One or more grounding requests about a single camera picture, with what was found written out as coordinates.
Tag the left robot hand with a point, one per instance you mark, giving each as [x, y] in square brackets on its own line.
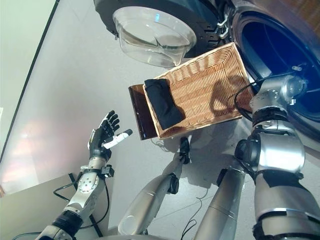
[98, 142]

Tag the black garment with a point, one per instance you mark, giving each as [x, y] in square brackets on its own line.
[162, 105]

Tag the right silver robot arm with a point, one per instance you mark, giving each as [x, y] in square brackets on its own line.
[280, 155]

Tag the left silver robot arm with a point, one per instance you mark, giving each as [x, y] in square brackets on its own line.
[85, 190]

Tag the round washing machine door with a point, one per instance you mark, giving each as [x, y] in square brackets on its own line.
[150, 32]

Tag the dark grey washing machine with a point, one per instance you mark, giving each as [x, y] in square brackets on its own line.
[275, 50]

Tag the glossy brown stool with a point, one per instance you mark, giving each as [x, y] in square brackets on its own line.
[140, 112]

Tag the left robot leg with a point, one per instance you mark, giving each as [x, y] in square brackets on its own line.
[150, 197]

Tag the rectangular wicker laundry basket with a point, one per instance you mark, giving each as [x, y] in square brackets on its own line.
[200, 87]

